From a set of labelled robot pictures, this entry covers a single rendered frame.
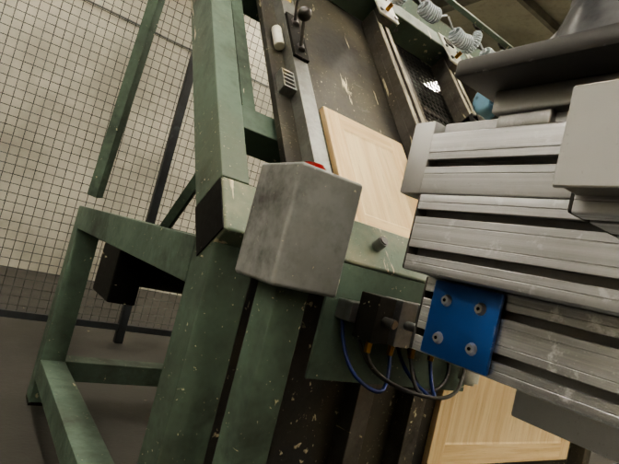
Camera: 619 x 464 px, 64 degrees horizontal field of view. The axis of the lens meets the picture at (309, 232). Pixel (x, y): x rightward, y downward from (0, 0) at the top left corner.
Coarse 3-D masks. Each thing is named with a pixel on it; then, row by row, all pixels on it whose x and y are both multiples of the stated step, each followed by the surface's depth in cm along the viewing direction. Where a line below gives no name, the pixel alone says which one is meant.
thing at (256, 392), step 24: (264, 288) 75; (264, 312) 73; (288, 312) 74; (264, 336) 72; (288, 336) 74; (240, 360) 75; (264, 360) 72; (288, 360) 74; (240, 384) 74; (264, 384) 72; (240, 408) 72; (264, 408) 73; (240, 432) 71; (264, 432) 73; (216, 456) 74; (240, 456) 71; (264, 456) 73
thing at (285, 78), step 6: (282, 72) 128; (288, 72) 130; (276, 78) 130; (282, 78) 127; (288, 78) 128; (294, 78) 130; (276, 84) 129; (282, 84) 126; (288, 84) 127; (294, 84) 129; (282, 90) 127; (288, 90) 127; (294, 90) 127; (288, 96) 129
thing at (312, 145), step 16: (288, 48) 137; (288, 64) 135; (304, 64) 135; (304, 80) 131; (304, 96) 126; (304, 112) 122; (304, 128) 120; (320, 128) 122; (304, 144) 118; (320, 144) 118; (304, 160) 116; (320, 160) 115
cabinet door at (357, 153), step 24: (336, 120) 134; (336, 144) 127; (360, 144) 136; (384, 144) 144; (336, 168) 122; (360, 168) 129; (384, 168) 137; (384, 192) 130; (360, 216) 116; (384, 216) 123; (408, 216) 131
